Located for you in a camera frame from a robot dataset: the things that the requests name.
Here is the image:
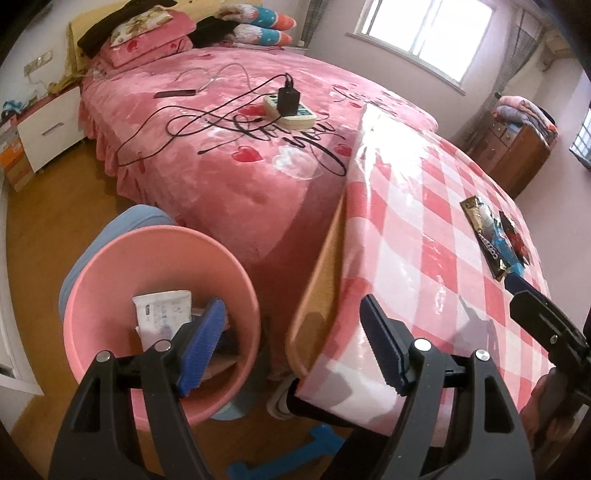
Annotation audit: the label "black blue coffee sachet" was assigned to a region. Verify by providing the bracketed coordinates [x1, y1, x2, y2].
[460, 196, 531, 281]

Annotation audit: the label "blue white tissue pack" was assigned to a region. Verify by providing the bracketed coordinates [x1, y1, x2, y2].
[132, 290, 191, 351]

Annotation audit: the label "pink round trash bin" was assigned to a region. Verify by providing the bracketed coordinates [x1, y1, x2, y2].
[63, 226, 260, 426]

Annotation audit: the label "person's right hand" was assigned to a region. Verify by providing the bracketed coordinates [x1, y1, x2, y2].
[520, 368, 577, 452]

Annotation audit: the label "pink checkered table cover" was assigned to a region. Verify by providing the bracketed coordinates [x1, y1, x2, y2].
[297, 106, 551, 434]

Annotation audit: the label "brown wooden dresser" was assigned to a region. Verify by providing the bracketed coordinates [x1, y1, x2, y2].
[468, 113, 551, 199]

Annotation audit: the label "blue stool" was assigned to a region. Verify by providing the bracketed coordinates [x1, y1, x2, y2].
[58, 204, 176, 321]

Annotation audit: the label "folded blankets on dresser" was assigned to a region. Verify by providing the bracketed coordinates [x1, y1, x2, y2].
[492, 96, 558, 149]

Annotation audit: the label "pink bed blanket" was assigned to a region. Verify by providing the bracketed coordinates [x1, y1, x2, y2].
[79, 46, 438, 372]

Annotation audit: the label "bright window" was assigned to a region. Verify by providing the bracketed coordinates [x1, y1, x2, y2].
[349, 0, 496, 94]

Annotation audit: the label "white power strip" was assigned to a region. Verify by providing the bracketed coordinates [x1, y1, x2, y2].
[262, 94, 319, 131]

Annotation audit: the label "white bedside cabinet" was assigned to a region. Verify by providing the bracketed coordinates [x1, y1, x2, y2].
[17, 86, 85, 172]

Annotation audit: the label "black phone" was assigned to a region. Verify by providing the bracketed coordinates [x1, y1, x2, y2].
[153, 89, 197, 99]

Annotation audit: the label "black charger plug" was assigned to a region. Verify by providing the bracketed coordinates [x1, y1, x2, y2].
[276, 73, 301, 117]

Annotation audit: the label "yellow headboard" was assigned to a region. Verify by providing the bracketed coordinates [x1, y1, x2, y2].
[66, 0, 264, 84]

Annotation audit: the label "pink heart pillow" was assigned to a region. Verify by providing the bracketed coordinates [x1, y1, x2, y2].
[99, 11, 197, 67]

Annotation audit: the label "black clothing on pillow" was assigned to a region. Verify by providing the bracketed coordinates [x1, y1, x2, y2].
[77, 0, 177, 59]

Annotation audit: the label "lower colourful bolster pillow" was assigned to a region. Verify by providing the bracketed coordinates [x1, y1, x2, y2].
[231, 24, 293, 47]

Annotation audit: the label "colourful bolster pillow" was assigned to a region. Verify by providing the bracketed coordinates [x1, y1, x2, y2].
[214, 4, 297, 31]
[231, 24, 293, 47]

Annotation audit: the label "floral pillow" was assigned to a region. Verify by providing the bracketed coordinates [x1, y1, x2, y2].
[110, 5, 173, 48]

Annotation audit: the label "upper colourful bolster pillow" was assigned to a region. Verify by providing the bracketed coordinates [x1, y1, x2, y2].
[214, 4, 297, 31]

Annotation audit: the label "black cable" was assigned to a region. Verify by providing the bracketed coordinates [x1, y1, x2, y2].
[115, 62, 297, 168]

